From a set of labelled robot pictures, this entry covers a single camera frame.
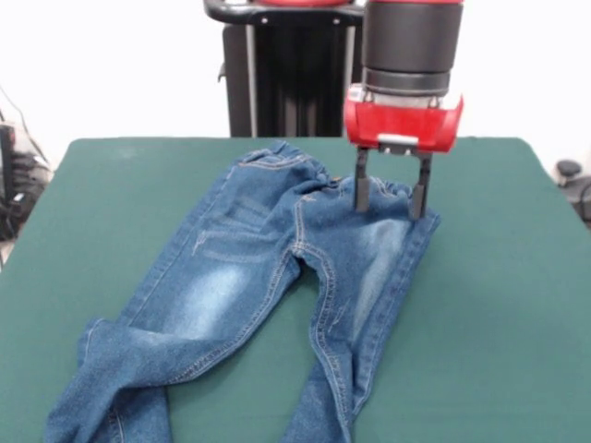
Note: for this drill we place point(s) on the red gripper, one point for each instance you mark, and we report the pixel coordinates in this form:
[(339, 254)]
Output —
[(401, 124)]

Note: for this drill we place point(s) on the blue denim jeans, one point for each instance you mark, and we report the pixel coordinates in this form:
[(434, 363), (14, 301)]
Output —
[(240, 286)]

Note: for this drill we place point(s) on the red robot arm base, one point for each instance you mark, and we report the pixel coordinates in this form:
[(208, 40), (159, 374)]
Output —
[(305, 2)]

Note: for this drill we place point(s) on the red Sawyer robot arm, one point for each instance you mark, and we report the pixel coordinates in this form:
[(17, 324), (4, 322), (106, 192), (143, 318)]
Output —
[(411, 41)]

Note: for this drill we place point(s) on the dark green table cloth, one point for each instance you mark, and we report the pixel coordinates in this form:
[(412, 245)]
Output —
[(485, 323)]

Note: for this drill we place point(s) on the black round knob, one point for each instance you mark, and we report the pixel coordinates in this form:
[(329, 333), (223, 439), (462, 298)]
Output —
[(569, 167)]

